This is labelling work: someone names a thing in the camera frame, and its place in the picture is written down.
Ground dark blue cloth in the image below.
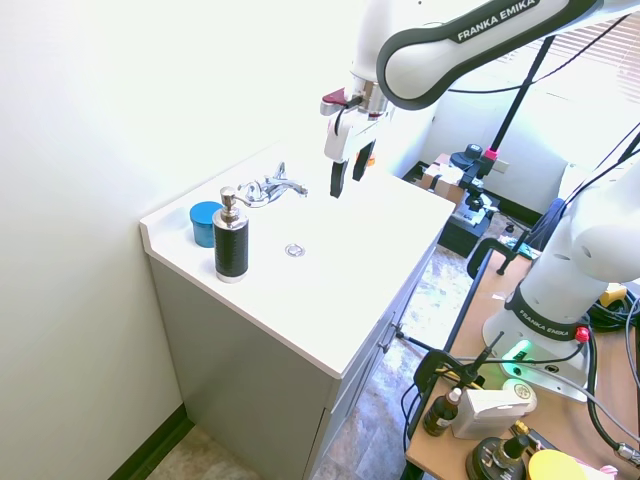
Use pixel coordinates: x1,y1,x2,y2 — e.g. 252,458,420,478
529,197,569,259

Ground black chrome soap dispenser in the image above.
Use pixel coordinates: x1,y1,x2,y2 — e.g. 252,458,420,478
212,186,251,284

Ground yellow round disc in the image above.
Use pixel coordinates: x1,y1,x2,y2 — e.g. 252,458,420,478
528,448,592,480

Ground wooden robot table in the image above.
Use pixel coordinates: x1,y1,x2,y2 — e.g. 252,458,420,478
403,245,640,480

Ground red wrist camera mount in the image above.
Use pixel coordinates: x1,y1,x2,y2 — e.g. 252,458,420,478
319,87,362,117

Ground grey vanity cabinet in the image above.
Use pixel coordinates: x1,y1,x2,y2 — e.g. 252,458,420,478
148,234,441,480

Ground black camera stand pole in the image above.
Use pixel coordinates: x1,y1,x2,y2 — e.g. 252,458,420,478
483,35,557,166

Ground window blinds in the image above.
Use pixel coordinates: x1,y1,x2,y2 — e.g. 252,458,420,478
522,9,640,109

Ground chrome sink faucet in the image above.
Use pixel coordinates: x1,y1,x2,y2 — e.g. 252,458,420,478
236,161,310,210

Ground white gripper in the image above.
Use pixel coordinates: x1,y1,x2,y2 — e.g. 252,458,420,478
323,105,392,200

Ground white sink countertop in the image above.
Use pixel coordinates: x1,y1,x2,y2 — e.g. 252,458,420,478
139,140,457,380

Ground black equipment case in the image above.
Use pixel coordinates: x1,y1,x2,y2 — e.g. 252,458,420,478
437,197,501,259

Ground cabinet door handle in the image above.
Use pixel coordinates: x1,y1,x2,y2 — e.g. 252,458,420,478
378,310,397,353

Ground white box device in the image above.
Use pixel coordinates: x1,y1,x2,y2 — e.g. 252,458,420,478
450,387,522,441

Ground brown cardboard box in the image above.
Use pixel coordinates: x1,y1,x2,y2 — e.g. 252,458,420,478
419,153,471,205

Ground blue round container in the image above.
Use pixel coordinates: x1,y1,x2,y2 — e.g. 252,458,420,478
189,200,226,250

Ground white round lidded jar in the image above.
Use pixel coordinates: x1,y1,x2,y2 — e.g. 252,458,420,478
500,378,539,415

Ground black round base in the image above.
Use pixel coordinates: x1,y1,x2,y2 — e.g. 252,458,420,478
467,433,532,480

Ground brown dropper bottle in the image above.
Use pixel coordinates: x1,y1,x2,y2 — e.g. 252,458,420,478
422,387,463,440

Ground black C-clamp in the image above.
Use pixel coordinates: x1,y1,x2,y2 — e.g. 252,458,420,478
467,238,540,278
392,323,505,439

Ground yellow black device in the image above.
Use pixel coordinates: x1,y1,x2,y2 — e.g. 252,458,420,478
598,282,630,308

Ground black tripod head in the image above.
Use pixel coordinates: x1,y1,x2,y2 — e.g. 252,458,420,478
449,143,497,211

